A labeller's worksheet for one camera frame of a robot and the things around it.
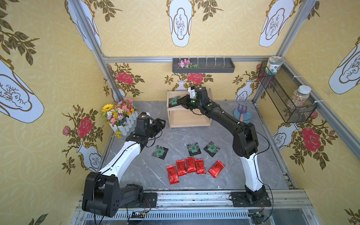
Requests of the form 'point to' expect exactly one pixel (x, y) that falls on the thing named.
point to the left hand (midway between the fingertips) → (158, 122)
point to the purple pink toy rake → (242, 111)
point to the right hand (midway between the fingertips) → (182, 97)
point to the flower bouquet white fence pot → (120, 116)
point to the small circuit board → (138, 214)
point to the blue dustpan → (247, 116)
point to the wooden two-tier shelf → (179, 116)
